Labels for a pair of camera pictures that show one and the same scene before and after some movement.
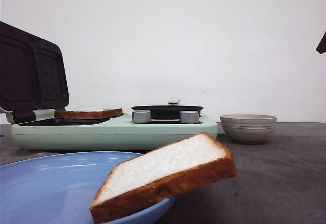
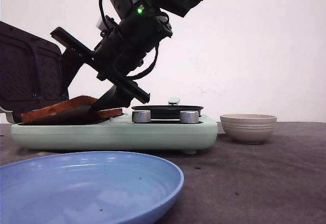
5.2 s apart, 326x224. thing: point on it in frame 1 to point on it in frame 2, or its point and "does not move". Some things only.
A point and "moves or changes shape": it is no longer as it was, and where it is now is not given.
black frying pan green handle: (170, 111) does not move
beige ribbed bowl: (248, 129) does not move
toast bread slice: (160, 173) to (80, 102)
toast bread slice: (88, 114) moves or changes shape
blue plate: (61, 188) does not move
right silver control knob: (189, 117) does not move
